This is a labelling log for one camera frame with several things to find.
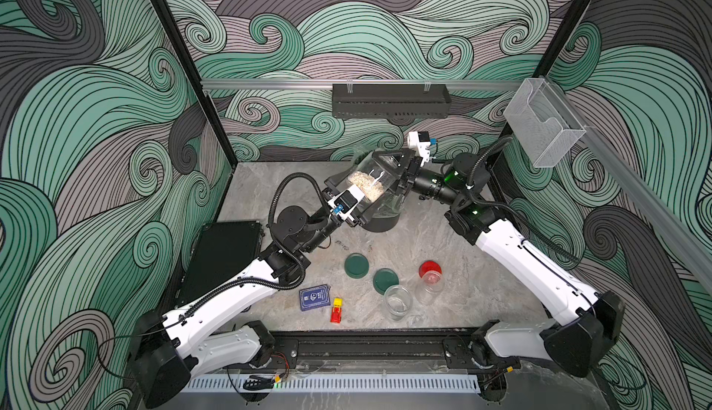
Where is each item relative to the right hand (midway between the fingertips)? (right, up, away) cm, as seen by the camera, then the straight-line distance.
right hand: (368, 168), depth 58 cm
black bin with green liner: (+7, -13, +28) cm, 31 cm away
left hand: (-1, -1, +1) cm, 2 cm away
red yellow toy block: (-8, -42, +20) cm, 47 cm away
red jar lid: (+22, -30, +31) cm, 49 cm away
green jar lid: (-2, -31, +32) cm, 44 cm away
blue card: (-15, -37, +24) cm, 47 cm away
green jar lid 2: (+7, -34, +29) cm, 45 cm away
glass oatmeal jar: (+10, -39, +24) cm, 47 cm away
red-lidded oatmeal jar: (+21, -36, +27) cm, 50 cm away
